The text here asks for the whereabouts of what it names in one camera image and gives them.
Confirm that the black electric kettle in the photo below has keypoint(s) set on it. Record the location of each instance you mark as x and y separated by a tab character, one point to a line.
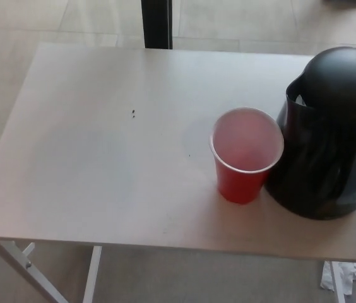
323	126

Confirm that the red plastic cup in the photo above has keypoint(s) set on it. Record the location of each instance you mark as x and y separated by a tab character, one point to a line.
238	186

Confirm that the white straight table leg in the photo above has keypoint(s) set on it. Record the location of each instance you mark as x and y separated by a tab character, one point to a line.
92	277
337	284

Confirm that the white table brace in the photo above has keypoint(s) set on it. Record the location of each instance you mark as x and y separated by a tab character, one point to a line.
29	248

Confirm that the white diagonal table leg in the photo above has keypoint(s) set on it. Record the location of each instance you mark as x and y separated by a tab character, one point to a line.
26	271

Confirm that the crumpled white paper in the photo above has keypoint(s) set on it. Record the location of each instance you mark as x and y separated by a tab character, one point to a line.
350	274

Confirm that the black vertical post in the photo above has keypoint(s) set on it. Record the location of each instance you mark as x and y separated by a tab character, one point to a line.
156	23

